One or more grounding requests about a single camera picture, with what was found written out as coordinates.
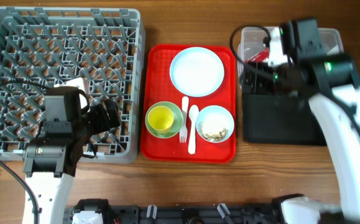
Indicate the yellow plastic cup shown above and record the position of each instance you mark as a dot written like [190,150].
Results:
[161,119]

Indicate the rice and peanut shells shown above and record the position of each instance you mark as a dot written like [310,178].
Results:
[212,132]

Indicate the large light blue plate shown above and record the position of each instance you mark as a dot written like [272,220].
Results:
[196,72]

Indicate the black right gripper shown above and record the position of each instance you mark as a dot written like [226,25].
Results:
[258,83]

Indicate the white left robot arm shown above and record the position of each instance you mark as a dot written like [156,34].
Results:
[50,161]

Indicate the green bowl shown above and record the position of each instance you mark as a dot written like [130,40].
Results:
[178,120]

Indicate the white plastic fork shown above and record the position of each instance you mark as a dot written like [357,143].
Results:
[183,131]

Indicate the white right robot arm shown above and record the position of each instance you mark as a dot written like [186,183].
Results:
[300,87]

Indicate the grey dishwasher rack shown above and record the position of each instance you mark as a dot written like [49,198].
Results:
[49,46]

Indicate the black tray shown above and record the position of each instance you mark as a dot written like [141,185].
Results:
[271,119]

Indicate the clear plastic bin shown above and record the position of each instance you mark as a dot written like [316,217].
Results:
[252,41]

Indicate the white plastic spoon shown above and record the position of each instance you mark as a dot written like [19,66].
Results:
[193,114]

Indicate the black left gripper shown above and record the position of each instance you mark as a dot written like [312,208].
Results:
[103,124]

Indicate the red sauce packet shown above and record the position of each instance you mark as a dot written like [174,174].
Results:
[262,56]

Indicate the light blue bowl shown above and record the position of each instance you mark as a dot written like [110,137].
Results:
[219,115]

